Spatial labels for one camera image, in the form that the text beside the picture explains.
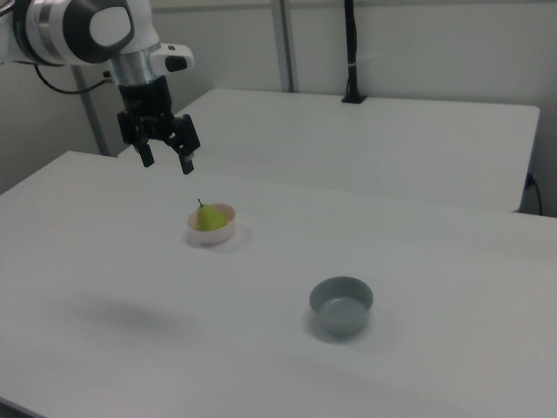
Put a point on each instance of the green pear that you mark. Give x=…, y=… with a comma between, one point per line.
x=209, y=220

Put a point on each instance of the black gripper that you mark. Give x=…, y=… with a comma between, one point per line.
x=145, y=102

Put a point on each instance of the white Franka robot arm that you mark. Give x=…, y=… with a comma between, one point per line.
x=65, y=30

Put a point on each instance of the white background table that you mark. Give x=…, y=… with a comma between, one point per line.
x=348, y=143

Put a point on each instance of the pink bowl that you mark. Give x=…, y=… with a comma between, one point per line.
x=217, y=238

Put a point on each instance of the black camera stand pole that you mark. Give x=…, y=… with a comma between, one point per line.
x=350, y=43

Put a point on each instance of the grey bowl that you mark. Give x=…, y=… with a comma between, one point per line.
x=344, y=322

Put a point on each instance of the grey aluminium frame post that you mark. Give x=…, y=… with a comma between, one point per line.
x=285, y=43
x=89, y=113

